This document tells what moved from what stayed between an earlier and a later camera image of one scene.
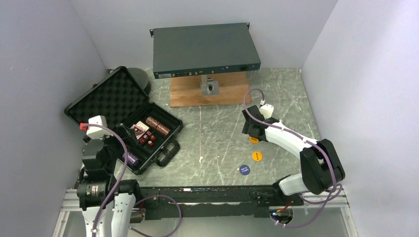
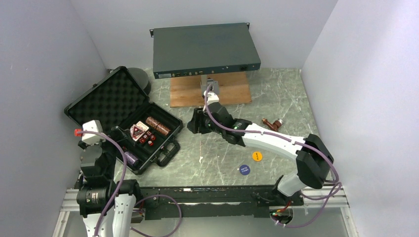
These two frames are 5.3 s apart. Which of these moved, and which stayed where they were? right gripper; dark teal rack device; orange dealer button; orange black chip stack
Moved: right gripper
Stayed: orange black chip stack; orange dealer button; dark teal rack device
